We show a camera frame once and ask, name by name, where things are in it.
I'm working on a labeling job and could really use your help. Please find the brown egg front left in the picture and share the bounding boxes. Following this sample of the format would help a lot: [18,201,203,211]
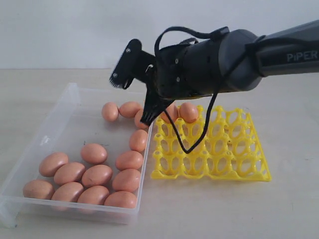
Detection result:
[23,180,55,200]

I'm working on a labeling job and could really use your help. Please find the brown egg back middle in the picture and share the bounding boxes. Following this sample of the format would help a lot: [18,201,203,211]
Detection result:
[119,101,142,119]

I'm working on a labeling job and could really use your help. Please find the brown egg back right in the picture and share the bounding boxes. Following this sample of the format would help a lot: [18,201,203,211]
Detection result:
[134,109,149,129]

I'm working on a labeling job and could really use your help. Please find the clear plastic bin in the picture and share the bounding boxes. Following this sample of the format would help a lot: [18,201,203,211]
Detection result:
[0,83,145,228]

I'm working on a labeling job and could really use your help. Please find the brown egg packed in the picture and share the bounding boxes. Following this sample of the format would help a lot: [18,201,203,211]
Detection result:
[80,143,108,165]
[160,103,179,123]
[179,102,199,123]
[115,150,144,171]

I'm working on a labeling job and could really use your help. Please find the brown egg front middle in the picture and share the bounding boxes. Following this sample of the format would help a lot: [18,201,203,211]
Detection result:
[77,186,110,205]

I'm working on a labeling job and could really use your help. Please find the yellow plastic egg tray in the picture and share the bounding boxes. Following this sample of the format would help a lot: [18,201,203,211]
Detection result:
[151,106,272,182]

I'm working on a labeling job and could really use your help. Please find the brown egg front right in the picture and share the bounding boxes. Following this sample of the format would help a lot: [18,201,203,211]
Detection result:
[104,191,137,209]

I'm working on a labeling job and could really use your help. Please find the brown egg back left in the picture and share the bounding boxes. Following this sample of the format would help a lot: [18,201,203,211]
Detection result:
[101,102,119,122]

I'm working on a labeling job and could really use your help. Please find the brown egg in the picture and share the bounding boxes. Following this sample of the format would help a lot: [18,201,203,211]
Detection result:
[134,109,149,129]
[23,180,55,200]
[77,186,110,205]
[104,191,137,209]
[119,101,142,119]
[51,182,84,202]
[101,102,119,122]
[38,152,69,177]
[53,162,86,186]
[112,169,141,192]
[81,164,113,188]
[129,129,148,152]

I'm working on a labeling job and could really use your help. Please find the brown egg front inner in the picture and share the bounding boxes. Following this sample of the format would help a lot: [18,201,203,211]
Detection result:
[51,182,84,202]

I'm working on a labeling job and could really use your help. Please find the brown egg right side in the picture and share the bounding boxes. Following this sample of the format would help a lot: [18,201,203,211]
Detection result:
[129,129,148,152]

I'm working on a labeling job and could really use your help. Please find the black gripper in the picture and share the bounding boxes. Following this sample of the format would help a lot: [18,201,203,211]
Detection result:
[140,42,199,124]

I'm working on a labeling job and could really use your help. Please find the brown egg centre left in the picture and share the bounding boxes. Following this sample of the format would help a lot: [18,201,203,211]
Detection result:
[53,162,86,186]

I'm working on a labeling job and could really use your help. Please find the black camera cable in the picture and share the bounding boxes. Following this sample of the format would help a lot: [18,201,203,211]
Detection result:
[154,24,265,154]

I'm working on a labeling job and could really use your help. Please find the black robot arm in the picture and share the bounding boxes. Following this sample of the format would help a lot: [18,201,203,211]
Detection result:
[141,21,319,125]

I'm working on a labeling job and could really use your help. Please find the brown egg right lower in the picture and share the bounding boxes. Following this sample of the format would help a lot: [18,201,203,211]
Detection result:
[112,169,141,192]

